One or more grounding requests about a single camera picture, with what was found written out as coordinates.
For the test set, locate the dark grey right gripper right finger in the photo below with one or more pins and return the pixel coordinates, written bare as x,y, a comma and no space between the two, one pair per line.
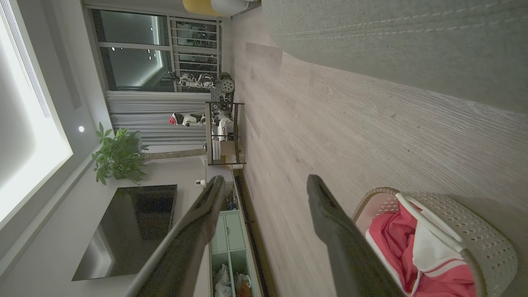
350,255

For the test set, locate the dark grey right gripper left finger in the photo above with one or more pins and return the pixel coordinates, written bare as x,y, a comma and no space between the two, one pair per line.
185,247

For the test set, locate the red white garment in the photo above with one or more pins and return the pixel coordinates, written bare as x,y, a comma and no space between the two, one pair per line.
392,235

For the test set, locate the grey fabric sofa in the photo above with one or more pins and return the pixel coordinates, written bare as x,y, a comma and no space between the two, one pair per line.
412,41

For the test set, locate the pale green TV cabinet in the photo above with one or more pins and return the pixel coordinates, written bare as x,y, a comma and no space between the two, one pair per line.
231,235

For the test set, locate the white plastic bag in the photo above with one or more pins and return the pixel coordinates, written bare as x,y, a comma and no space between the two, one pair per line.
222,282

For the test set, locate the black flat television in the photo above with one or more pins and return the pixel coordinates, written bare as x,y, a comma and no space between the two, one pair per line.
136,231

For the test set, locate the orange bag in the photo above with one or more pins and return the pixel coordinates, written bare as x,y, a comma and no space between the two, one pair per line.
244,286

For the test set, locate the green potted plant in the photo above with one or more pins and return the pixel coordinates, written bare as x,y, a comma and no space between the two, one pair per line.
119,156

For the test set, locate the white laundry basket brown rim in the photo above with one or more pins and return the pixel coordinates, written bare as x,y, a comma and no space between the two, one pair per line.
474,231

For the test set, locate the white robot with red part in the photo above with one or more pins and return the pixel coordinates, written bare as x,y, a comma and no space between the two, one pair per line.
187,119

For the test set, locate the white pleated curtain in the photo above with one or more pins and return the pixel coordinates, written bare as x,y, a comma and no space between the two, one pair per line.
148,115

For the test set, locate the white humanoid robot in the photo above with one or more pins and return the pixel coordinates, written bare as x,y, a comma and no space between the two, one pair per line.
194,80

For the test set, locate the dark round studded object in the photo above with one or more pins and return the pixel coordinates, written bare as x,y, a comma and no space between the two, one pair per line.
227,85

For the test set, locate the large glass window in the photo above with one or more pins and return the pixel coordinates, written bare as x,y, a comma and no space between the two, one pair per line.
132,53

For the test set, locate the white metal window grille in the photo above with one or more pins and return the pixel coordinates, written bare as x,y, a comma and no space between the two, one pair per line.
196,45

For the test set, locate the yellow rounded object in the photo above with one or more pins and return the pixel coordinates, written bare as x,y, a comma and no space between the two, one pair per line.
198,6

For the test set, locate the white rounded object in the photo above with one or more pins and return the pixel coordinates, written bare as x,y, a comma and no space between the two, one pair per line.
229,5

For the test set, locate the dark metal frame shelf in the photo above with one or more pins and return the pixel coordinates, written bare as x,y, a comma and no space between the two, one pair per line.
225,136

